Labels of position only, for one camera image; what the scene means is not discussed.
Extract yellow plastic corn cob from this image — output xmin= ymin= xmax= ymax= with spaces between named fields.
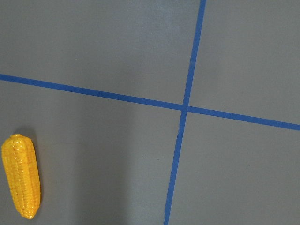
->
xmin=1 ymin=134 xmax=41 ymax=219

